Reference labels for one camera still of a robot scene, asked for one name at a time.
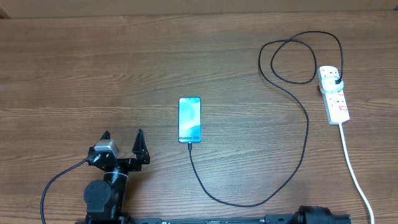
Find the Samsung Galaxy smartphone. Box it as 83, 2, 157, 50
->
178, 97, 202, 143

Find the black USB charging cable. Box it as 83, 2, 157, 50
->
187, 30, 345, 208

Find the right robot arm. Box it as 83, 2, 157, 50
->
292, 206, 335, 224

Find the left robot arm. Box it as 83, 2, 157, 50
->
84, 129, 150, 223

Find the white charger plug adapter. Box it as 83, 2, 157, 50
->
320, 77, 344, 94

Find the white power strip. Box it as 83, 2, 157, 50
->
317, 66, 349, 125

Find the white power strip cord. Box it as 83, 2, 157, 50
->
338, 123, 375, 224

